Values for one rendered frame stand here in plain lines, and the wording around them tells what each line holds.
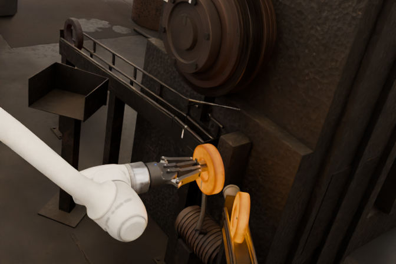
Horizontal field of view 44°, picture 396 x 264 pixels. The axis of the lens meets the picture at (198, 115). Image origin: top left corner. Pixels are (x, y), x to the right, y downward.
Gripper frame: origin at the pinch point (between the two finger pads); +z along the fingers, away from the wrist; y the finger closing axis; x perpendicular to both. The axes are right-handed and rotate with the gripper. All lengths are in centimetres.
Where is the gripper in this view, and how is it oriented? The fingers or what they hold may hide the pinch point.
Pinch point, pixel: (208, 164)
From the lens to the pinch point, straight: 149.5
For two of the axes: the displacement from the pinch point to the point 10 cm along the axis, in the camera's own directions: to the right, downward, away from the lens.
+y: 4.2, 5.3, -7.4
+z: 9.0, -1.2, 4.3
